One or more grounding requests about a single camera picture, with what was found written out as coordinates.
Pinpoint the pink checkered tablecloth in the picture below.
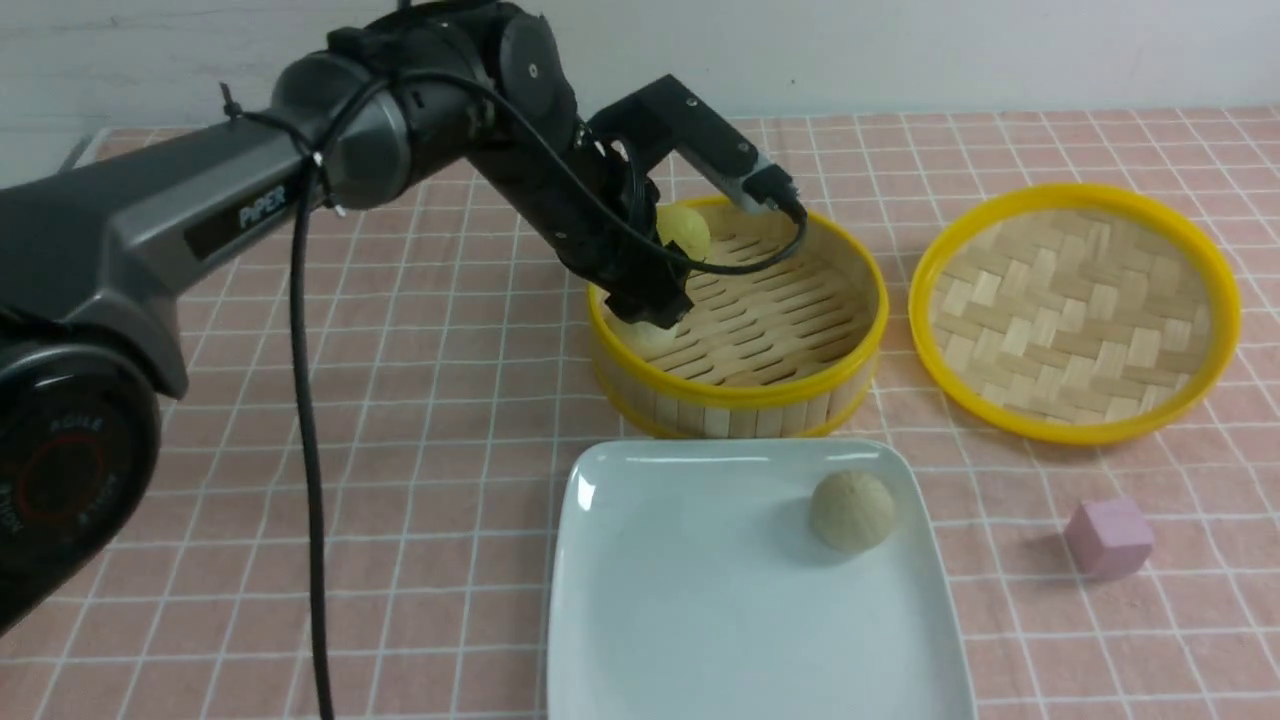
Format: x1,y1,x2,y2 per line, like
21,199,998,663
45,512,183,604
3,108,1277,719

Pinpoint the yellow-rimmed woven steamer lid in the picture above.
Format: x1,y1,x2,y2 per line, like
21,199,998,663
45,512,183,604
908,183,1242,445

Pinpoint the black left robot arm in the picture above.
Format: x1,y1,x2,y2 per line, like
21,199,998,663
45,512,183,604
1,1,692,630

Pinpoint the white steamed bun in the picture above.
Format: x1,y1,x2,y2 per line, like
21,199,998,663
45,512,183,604
605,315,680,357
808,470,897,555

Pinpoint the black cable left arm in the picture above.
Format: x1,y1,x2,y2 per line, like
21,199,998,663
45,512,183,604
291,68,809,720

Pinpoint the yellow steamed bun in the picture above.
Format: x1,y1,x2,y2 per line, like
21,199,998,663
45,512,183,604
655,204,712,263

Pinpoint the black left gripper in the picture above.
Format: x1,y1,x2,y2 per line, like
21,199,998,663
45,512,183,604
470,120,694,329

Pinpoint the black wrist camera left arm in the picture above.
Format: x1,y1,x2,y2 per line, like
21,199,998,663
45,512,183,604
588,74,806,222

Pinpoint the white square plate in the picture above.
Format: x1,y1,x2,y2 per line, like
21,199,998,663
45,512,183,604
547,437,978,719

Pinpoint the pink cube block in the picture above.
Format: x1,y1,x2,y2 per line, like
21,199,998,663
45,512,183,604
1062,497,1155,582

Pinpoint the yellow-rimmed bamboo steamer basket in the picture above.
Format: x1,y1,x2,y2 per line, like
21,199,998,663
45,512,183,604
586,215,890,439

